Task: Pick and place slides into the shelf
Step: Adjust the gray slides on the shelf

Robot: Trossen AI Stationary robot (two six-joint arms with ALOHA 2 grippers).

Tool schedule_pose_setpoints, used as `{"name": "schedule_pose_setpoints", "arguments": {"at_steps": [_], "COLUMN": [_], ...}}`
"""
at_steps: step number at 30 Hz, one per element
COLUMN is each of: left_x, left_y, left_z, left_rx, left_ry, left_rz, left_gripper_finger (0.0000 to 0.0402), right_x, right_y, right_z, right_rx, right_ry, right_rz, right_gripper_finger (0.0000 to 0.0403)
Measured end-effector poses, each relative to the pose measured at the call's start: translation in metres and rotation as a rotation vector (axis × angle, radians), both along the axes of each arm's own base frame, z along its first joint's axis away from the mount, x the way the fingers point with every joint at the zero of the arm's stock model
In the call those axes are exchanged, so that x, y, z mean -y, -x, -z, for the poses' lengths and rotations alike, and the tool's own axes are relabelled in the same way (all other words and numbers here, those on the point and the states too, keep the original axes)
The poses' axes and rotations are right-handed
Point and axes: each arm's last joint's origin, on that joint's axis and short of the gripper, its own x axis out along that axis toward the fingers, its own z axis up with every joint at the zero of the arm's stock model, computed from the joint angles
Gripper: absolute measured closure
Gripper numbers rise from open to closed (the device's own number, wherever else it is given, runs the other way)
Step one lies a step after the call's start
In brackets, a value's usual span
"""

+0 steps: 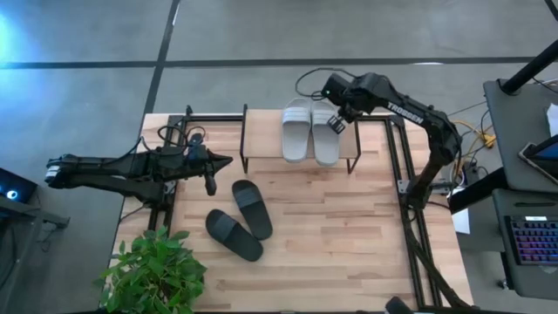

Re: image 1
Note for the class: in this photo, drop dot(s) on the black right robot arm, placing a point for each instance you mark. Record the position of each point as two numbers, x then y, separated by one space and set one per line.
431 131

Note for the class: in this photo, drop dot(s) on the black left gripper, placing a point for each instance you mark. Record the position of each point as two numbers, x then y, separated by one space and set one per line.
196 168

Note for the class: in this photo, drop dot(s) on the wooden shelf with black frame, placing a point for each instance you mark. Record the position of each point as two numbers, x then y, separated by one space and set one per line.
261 139

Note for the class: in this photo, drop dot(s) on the black table-level camera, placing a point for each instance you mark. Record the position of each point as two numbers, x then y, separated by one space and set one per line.
397 306

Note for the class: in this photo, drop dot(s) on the black support strut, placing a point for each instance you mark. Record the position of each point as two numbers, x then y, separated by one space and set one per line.
477 190

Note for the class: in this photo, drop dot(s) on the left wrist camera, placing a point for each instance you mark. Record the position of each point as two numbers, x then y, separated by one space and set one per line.
196 146

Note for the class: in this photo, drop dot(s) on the white paper sheet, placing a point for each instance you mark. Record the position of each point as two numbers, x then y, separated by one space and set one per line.
461 218
553 118

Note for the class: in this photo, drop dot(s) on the dark side desk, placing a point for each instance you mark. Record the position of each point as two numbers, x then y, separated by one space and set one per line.
26 227

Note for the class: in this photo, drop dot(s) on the light grey slide sandal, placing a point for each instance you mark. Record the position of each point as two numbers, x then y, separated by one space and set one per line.
324 144
296 135

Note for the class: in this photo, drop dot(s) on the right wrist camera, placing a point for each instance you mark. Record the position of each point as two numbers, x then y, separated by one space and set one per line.
335 87

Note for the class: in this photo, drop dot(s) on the black slide sandal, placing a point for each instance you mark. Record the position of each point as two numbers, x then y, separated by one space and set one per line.
235 237
253 209

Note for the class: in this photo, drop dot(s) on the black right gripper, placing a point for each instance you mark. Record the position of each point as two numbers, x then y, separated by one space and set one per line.
354 104

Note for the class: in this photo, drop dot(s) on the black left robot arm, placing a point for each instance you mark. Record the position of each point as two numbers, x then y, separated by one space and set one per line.
109 172

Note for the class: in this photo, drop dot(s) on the backlit computer keyboard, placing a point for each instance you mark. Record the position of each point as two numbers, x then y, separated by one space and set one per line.
536 240

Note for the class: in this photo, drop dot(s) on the green potted plant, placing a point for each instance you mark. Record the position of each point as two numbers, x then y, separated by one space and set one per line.
152 270

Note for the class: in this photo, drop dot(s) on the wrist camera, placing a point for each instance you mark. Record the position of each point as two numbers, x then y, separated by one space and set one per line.
335 87
196 146

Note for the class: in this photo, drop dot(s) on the grey desk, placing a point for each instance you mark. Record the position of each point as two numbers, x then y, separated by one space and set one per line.
519 126

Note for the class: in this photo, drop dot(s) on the black computer with blue light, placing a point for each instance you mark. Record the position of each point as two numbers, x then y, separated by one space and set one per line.
15 185

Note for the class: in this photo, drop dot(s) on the tablet with dark screen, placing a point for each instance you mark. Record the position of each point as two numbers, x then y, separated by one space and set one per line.
542 157

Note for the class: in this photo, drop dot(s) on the black round pole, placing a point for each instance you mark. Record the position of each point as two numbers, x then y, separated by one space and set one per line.
529 67

